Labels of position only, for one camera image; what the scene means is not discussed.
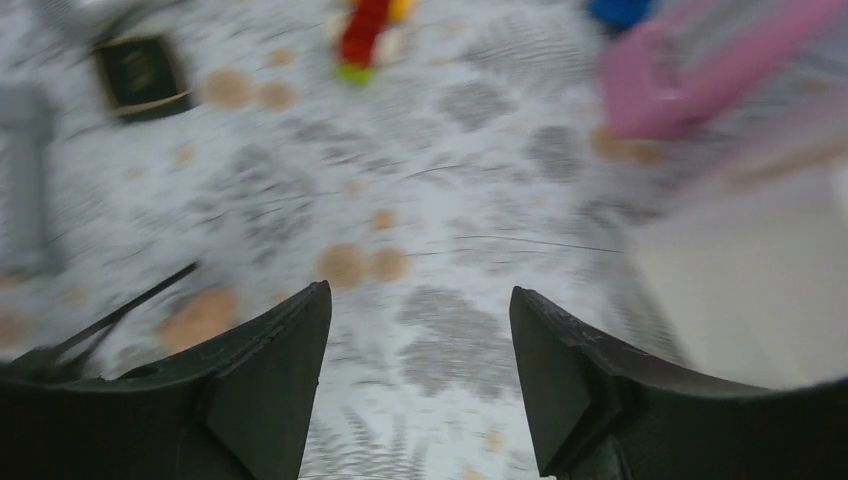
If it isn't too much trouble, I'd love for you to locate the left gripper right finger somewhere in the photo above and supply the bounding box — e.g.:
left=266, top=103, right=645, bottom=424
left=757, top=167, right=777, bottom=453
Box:
left=509, top=287, right=847, bottom=479

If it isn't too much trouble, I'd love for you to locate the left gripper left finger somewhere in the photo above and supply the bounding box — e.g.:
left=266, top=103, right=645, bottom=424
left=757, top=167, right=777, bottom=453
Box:
left=1, top=281, right=332, bottom=479

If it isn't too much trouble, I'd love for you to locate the cream three-drawer organizer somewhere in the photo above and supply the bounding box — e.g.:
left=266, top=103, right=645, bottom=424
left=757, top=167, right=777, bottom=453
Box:
left=629, top=144, right=847, bottom=389

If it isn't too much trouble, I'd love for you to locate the black square compact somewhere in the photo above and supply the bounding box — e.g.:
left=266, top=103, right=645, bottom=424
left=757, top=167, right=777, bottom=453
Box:
left=90, top=33, right=195, bottom=123

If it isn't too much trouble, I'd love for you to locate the blue toy brick back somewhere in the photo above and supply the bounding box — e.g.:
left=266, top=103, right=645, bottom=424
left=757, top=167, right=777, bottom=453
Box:
left=586, top=0, right=656, bottom=31

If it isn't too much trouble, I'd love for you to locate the red yellow toy figure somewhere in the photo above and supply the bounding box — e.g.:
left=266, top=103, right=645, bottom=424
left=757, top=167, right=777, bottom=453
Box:
left=325, top=0, right=418, bottom=86

